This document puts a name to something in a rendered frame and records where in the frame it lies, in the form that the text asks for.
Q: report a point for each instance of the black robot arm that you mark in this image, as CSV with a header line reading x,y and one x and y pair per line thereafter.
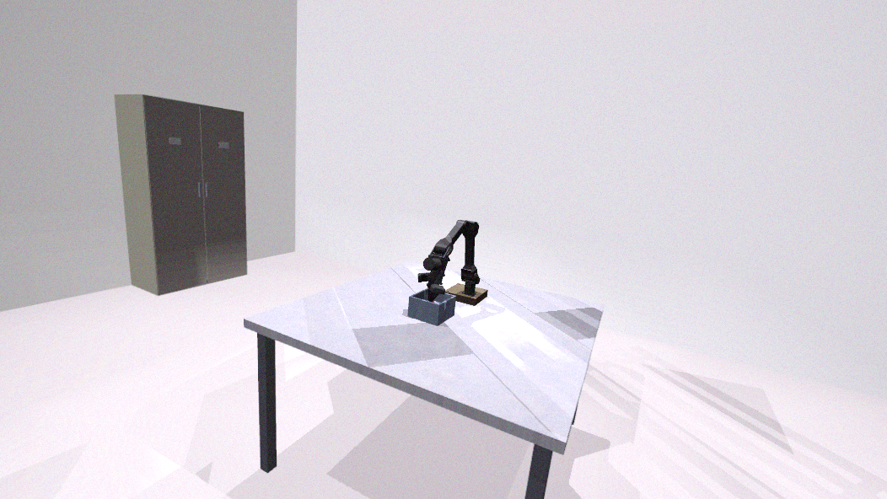
x,y
439,256

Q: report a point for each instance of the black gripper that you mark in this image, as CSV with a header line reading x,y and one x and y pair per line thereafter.
x,y
434,288

